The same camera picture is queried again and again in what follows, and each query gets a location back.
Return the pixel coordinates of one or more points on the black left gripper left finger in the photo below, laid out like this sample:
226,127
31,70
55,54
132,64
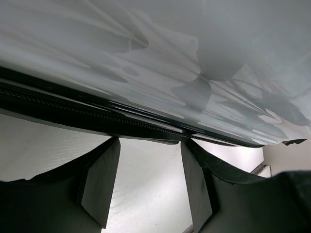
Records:
72,198

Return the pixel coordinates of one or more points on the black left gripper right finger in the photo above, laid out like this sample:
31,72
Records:
226,199

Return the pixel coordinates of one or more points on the white space print suitcase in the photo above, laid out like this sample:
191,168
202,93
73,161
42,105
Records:
238,69

